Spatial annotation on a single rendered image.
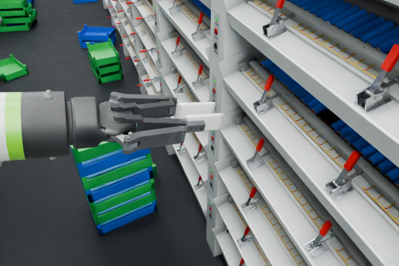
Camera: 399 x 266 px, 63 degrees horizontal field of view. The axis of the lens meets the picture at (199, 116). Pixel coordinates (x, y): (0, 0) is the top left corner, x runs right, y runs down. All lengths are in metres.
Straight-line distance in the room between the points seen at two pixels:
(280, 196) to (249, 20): 0.43
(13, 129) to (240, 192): 0.78
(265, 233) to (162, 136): 0.61
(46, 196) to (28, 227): 0.19
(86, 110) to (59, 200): 1.47
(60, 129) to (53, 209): 1.45
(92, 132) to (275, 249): 0.67
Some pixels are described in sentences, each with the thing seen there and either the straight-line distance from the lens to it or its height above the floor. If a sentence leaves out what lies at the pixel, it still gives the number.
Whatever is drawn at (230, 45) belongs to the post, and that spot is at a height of 1.02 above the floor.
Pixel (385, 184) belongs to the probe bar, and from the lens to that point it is 0.63.
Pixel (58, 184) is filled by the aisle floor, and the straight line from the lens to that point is 2.01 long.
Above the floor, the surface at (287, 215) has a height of 0.74.
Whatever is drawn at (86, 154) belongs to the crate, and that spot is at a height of 0.51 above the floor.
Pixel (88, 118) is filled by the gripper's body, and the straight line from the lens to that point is 0.47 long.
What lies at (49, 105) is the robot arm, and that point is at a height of 1.15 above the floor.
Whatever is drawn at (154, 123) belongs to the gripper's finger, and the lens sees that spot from 0.50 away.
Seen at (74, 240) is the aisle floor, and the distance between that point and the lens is 1.75.
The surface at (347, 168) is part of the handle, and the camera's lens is 0.61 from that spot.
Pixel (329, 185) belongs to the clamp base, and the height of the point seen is 0.94.
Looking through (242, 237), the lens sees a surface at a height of 0.40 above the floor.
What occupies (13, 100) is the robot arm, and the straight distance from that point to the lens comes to 0.48.
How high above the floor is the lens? 1.39
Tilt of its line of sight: 37 degrees down
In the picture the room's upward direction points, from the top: straight up
